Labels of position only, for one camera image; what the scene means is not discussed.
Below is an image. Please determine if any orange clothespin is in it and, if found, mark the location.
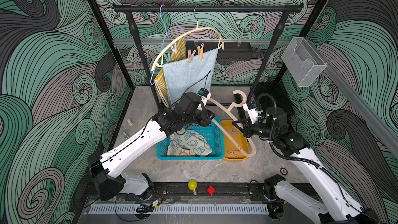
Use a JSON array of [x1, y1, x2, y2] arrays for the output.
[[197, 43, 204, 60]]

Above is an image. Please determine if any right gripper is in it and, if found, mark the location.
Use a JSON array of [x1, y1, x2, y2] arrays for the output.
[[232, 116, 275, 140]]

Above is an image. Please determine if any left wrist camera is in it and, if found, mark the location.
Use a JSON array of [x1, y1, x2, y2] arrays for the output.
[[198, 88, 211, 106]]

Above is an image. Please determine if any bunny pattern towel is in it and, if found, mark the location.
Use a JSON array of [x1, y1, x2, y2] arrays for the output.
[[167, 130, 213, 157]]

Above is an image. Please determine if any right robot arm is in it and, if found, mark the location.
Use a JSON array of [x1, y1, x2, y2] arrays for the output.
[[234, 102, 381, 224]]

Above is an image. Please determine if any yellow plastic tray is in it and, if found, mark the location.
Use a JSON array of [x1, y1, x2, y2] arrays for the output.
[[221, 120, 249, 162]]

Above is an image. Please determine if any silver chess piece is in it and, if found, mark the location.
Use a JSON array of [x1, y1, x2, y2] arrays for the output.
[[122, 131, 130, 140]]

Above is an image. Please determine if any clear acrylic wall box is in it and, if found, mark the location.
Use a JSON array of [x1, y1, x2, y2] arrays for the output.
[[282, 37, 327, 87]]

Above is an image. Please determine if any yellow striped towel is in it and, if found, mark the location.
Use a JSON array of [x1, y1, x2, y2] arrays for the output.
[[154, 37, 186, 106]]

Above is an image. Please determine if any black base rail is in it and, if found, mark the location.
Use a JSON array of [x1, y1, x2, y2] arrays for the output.
[[86, 181, 330, 204]]

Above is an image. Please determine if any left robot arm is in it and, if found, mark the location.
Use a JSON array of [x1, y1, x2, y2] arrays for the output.
[[88, 108, 215, 201]]

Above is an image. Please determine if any white slotted cable duct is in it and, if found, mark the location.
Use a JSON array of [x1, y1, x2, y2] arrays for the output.
[[88, 203, 269, 215]]

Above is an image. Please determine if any black wall shelf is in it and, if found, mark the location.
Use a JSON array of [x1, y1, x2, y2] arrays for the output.
[[186, 41, 253, 65]]

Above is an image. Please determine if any black clothes rack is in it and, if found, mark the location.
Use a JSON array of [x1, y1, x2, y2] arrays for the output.
[[112, 2, 304, 122]]

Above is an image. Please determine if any yellow light bulb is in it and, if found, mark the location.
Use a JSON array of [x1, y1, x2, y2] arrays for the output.
[[188, 180, 198, 196]]

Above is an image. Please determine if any blue wire hanger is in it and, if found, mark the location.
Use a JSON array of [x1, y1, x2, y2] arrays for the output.
[[150, 4, 170, 85]]

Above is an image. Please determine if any pink wooden hanger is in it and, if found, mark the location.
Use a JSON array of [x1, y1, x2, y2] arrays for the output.
[[206, 90, 256, 158]]

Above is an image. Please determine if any black case on floor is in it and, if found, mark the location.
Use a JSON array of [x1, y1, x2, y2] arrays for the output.
[[254, 82, 295, 118]]

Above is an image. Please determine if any light blue towel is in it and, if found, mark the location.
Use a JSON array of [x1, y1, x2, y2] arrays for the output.
[[163, 48, 219, 104]]

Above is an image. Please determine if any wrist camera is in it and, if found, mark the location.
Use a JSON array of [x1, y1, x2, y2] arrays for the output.
[[243, 101, 264, 124], [198, 88, 211, 106]]

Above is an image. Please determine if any teal perforated plastic basket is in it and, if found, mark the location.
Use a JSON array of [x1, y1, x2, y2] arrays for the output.
[[157, 117, 224, 160]]

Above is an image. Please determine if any cream plastic hanger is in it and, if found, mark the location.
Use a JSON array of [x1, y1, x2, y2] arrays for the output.
[[151, 5, 224, 72]]

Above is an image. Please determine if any poker chip on floor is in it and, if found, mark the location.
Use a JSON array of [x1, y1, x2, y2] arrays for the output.
[[279, 168, 288, 176]]

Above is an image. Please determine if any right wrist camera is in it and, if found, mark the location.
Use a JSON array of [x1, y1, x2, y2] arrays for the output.
[[243, 101, 264, 124]]

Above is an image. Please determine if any red diamond marker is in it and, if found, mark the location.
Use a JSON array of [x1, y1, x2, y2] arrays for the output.
[[207, 186, 216, 196]]

